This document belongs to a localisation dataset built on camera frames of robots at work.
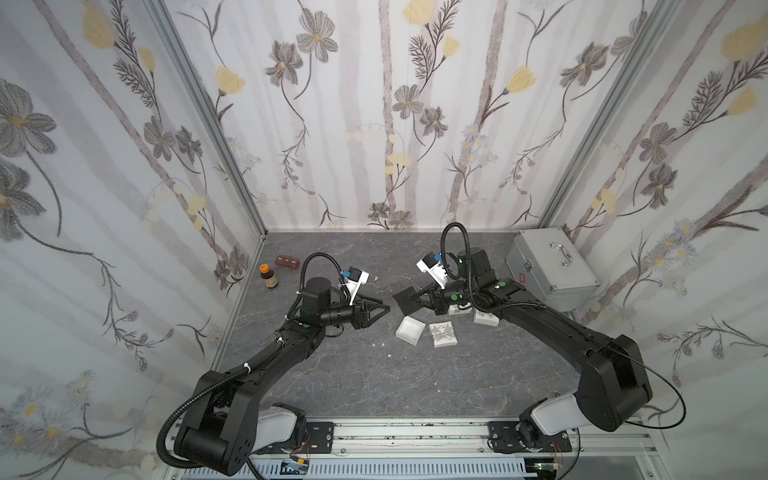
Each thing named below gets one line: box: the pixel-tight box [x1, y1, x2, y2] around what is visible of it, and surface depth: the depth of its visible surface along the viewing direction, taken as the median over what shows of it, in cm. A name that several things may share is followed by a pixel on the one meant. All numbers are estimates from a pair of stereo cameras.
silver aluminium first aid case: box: [506, 228, 601, 313], surface depth 94 cm
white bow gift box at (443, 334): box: [428, 321, 458, 348], surface depth 92 cm
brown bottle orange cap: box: [259, 263, 279, 289], surface depth 102 cm
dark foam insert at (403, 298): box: [392, 286, 424, 316], surface depth 78 cm
